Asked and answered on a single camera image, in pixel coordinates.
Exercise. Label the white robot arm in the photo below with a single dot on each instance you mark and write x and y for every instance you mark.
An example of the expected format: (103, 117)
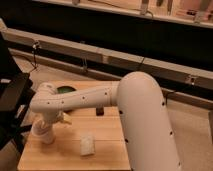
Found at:
(144, 117)

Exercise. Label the black chair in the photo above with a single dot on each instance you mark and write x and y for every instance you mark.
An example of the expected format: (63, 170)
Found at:
(15, 96)

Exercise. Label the yellow object under arm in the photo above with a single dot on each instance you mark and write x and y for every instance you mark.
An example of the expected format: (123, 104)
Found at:
(65, 119)

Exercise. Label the small black rectangular block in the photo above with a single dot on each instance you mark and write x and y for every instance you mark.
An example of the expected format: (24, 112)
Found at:
(99, 111)

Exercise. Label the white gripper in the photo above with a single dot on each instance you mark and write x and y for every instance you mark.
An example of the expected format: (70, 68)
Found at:
(48, 119)

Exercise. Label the white ceramic cup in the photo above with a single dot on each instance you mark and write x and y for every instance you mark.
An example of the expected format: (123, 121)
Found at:
(43, 132)

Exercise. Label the green bowl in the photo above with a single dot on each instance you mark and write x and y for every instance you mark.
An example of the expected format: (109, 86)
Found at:
(65, 89)

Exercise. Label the wooden table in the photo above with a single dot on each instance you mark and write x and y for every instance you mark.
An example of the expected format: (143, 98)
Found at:
(75, 131)

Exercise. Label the white sponge block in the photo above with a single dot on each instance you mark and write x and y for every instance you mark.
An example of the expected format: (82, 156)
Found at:
(87, 145)

